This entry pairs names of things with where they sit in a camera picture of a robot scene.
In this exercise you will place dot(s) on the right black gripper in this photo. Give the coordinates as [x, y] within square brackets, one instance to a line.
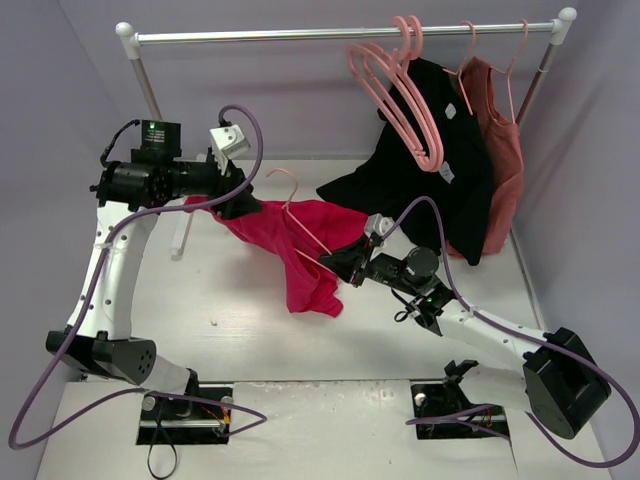
[360, 264]

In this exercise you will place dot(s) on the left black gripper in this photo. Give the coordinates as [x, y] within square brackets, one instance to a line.
[227, 185]

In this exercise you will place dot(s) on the thin pink wire hanger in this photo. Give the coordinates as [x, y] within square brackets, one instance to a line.
[285, 207]

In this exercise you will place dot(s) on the red t shirt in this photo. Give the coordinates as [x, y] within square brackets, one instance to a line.
[299, 235]

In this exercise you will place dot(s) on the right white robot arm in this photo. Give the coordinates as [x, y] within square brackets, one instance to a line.
[542, 374]

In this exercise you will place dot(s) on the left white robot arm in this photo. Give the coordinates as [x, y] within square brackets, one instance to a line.
[131, 195]

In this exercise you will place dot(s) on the black t shirt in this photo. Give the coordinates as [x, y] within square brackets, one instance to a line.
[452, 203]

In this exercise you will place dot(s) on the thick pink plastic hanger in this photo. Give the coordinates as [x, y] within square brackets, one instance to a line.
[425, 115]

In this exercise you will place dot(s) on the pink hanger holding black shirt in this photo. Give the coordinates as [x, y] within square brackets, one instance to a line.
[467, 60]

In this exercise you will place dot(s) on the pink hanger holding tank top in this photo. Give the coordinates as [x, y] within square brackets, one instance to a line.
[509, 70]

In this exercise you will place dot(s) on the rust red tank top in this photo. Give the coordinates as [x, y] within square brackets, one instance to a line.
[505, 165]

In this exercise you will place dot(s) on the white metal clothes rack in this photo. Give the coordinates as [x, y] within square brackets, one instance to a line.
[384, 75]

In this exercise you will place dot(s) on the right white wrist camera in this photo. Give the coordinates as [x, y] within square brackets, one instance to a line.
[376, 228]

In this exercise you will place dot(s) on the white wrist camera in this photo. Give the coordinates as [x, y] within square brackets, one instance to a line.
[376, 228]
[227, 143]

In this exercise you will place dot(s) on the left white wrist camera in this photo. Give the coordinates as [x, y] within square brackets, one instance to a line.
[227, 143]

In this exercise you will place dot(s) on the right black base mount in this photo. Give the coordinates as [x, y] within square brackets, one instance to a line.
[464, 419]

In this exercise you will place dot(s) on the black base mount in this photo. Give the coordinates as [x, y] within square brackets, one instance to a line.
[464, 419]
[175, 422]

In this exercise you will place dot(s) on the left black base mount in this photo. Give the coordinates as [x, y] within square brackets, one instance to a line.
[175, 422]

